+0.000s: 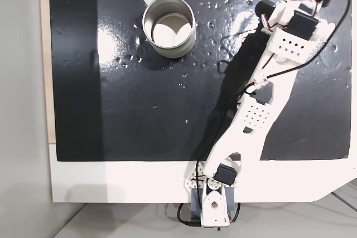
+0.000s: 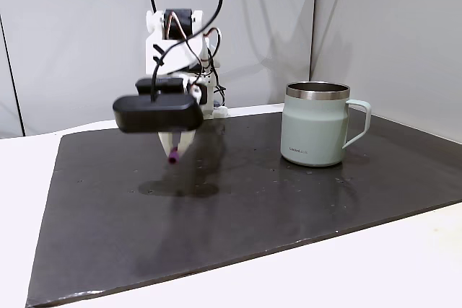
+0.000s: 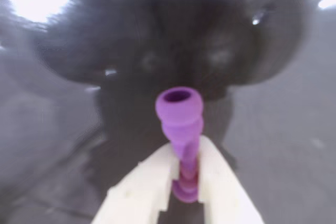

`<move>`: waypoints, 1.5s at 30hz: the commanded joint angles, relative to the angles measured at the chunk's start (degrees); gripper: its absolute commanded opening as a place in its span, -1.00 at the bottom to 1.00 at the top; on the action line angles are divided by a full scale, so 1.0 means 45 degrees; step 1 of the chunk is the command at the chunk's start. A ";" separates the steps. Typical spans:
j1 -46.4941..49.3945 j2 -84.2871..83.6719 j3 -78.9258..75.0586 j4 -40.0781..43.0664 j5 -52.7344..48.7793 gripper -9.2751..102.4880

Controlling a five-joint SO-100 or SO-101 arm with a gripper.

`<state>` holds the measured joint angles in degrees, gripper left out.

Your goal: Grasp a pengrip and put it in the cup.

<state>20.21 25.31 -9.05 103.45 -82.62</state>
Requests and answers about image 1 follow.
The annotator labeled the black base power cable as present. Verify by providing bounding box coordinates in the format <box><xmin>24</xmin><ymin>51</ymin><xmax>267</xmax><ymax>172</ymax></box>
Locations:
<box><xmin>164</xmin><ymin>160</ymin><xmax>204</xmax><ymax>228</ymax></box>

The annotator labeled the pale green metal mug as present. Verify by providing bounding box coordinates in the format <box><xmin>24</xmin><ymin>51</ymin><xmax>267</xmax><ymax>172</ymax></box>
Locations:
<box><xmin>140</xmin><ymin>0</ymin><xmax>197</xmax><ymax>60</ymax></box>

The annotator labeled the red white servo cable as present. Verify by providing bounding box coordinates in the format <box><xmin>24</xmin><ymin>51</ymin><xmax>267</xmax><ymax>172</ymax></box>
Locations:
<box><xmin>259</xmin><ymin>12</ymin><xmax>282</xmax><ymax>32</ymax></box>

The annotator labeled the black glossy mat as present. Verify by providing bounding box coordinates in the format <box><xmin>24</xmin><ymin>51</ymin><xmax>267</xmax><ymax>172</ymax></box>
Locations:
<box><xmin>48</xmin><ymin>0</ymin><xmax>352</xmax><ymax>162</ymax></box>

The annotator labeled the gray table clamp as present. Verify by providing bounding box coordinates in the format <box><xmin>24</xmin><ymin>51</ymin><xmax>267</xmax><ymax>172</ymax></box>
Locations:
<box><xmin>190</xmin><ymin>187</ymin><xmax>204</xmax><ymax>214</ymax></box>
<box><xmin>225</xmin><ymin>187</ymin><xmax>237</xmax><ymax>214</ymax></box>

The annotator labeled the black camera cable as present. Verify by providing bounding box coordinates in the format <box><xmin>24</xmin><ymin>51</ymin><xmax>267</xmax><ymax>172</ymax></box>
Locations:
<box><xmin>239</xmin><ymin>0</ymin><xmax>352</xmax><ymax>96</ymax></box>

